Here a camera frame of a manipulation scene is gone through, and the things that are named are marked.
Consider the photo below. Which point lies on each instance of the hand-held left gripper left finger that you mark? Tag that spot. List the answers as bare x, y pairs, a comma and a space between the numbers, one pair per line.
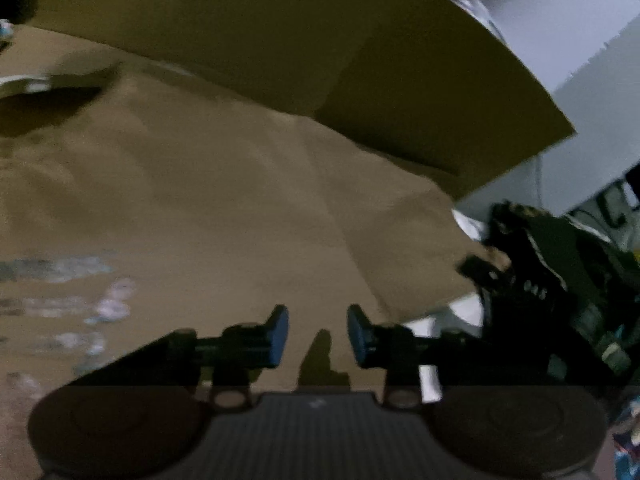
277, 335

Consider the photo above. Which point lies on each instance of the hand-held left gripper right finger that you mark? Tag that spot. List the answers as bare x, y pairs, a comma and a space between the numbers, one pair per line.
357, 335

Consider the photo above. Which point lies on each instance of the flattened cardboard box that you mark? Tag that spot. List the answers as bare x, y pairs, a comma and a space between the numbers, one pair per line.
300, 35

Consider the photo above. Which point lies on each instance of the colourful printed backpack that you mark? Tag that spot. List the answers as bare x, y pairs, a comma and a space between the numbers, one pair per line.
627, 440

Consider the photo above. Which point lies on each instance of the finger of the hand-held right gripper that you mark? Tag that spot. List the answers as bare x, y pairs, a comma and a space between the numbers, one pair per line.
480, 267

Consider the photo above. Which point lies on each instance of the brown printed t-shirt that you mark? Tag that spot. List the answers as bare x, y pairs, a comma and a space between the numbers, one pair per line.
200, 210

